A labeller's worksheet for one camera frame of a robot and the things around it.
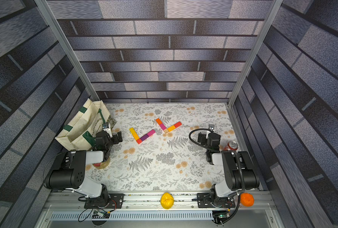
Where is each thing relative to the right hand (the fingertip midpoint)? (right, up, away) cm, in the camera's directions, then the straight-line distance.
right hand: (208, 132), depth 95 cm
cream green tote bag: (-77, +1, -17) cm, 79 cm away
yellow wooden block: (-54, 0, +8) cm, 55 cm away
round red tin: (-67, -18, -11) cm, 70 cm away
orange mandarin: (+13, -31, -24) cm, 42 cm away
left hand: (-65, +1, 0) cm, 65 cm away
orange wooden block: (-35, +7, +13) cm, 38 cm away
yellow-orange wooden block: (-25, +2, +9) cm, 27 cm away
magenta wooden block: (-40, -1, +7) cm, 41 cm away
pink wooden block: (-31, +3, +9) cm, 33 cm away
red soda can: (+11, -6, -11) cm, 17 cm away
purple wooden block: (-45, -4, +5) cm, 46 cm away
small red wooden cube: (-48, -7, +3) cm, 49 cm away
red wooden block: (-21, +5, +12) cm, 24 cm away
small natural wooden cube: (-29, 0, +7) cm, 30 cm away
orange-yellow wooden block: (-51, -4, +5) cm, 52 cm away
